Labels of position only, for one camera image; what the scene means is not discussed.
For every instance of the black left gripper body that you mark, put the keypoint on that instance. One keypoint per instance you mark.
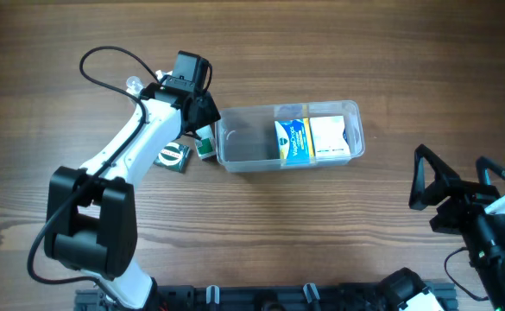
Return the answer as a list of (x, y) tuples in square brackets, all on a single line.
[(203, 111)]

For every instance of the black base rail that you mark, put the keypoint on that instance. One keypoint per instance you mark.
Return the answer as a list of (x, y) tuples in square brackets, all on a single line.
[(345, 296)]

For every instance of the white green medicine box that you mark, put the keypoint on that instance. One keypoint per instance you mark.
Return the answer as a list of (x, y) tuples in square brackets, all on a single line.
[(205, 145)]

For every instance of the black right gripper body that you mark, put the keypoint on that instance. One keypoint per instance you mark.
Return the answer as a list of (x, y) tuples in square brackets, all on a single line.
[(468, 200)]

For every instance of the dark green square sachet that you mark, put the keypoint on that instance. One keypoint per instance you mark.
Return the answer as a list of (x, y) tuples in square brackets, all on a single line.
[(174, 157)]

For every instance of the white lotion bottle clear cap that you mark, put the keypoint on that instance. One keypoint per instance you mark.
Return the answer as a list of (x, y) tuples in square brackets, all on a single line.
[(134, 86)]

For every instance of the blue yellow VapoDrops box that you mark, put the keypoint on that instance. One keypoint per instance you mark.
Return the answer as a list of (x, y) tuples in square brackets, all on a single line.
[(294, 141)]

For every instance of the clear plastic container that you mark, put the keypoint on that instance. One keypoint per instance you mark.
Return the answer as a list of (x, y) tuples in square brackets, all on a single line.
[(246, 139)]

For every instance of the white blue medicine box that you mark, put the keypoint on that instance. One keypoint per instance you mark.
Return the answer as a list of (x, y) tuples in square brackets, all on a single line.
[(329, 136)]

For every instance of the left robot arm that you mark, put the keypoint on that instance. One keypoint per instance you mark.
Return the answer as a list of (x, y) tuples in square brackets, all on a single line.
[(91, 211)]

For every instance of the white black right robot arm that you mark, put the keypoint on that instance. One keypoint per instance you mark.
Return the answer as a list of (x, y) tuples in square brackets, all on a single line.
[(484, 237)]

